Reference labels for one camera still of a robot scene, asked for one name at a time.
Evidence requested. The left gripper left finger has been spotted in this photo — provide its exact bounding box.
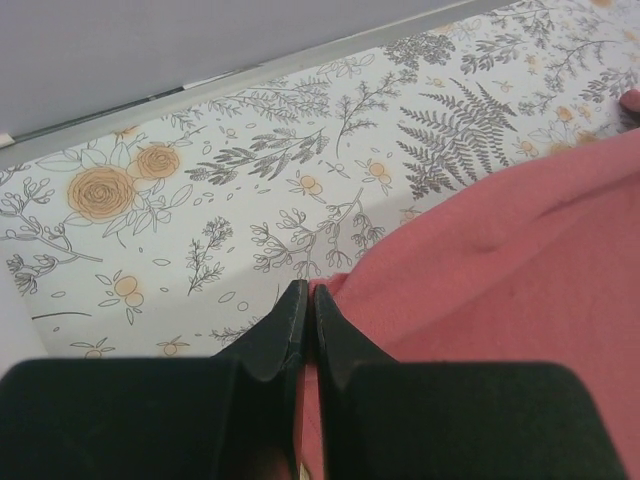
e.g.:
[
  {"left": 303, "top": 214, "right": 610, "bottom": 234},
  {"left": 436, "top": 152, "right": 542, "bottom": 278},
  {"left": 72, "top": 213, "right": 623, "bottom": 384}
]
[{"left": 1, "top": 280, "right": 307, "bottom": 479}]

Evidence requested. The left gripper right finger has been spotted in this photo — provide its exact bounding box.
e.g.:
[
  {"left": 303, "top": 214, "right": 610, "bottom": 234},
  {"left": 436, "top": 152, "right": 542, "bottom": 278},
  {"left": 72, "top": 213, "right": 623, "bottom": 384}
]
[{"left": 314, "top": 286, "right": 625, "bottom": 479}]

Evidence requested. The salmon pink t shirt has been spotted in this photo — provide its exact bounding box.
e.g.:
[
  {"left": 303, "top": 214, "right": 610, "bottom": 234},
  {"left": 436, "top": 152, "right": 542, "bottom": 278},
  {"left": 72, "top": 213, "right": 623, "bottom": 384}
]
[{"left": 324, "top": 130, "right": 639, "bottom": 478}]

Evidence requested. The floral table mat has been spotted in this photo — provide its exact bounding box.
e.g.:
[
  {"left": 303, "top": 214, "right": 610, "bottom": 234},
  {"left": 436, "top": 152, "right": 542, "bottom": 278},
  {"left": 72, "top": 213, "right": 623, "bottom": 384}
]
[{"left": 1, "top": 1, "right": 639, "bottom": 359}]

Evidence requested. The aluminium frame rail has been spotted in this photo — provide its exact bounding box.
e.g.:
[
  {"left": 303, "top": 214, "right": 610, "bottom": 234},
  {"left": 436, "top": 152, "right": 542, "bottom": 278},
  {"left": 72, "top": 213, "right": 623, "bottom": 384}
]
[{"left": 1, "top": 1, "right": 496, "bottom": 167}]

